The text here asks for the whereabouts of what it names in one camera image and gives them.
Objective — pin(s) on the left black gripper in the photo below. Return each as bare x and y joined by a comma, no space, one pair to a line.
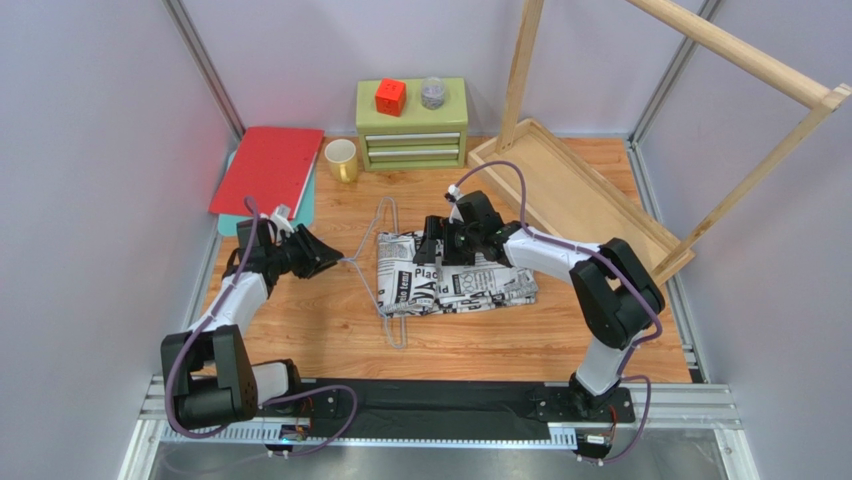
317,255

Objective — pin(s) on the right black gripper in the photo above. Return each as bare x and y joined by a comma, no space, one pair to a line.
442,241

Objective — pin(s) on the blue wire hanger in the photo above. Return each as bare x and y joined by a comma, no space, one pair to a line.
400,342

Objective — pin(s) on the newspaper print trousers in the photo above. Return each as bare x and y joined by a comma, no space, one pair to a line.
419,290

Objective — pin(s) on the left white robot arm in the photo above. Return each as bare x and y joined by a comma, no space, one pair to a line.
210,382

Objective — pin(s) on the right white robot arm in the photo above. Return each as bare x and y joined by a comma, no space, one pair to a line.
617,296

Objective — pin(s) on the teal cutting board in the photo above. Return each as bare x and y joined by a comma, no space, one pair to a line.
230,225

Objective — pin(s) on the red board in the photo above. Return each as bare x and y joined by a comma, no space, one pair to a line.
281,136

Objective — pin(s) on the green drawer cabinet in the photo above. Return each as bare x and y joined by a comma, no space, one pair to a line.
419,138

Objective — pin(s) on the yellow mug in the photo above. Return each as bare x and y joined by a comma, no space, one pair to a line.
341,155

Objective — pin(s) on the clear glass jar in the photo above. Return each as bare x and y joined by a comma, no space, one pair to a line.
432,93

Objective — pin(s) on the red cube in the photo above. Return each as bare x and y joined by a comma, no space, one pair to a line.
391,97

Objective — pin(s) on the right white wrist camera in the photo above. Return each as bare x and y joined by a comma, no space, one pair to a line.
453,195

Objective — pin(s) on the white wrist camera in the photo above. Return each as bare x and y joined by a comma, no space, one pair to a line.
279,217
453,195

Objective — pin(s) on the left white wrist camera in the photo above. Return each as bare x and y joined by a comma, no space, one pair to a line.
279,217

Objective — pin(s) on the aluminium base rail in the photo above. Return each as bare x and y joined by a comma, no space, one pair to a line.
662,430

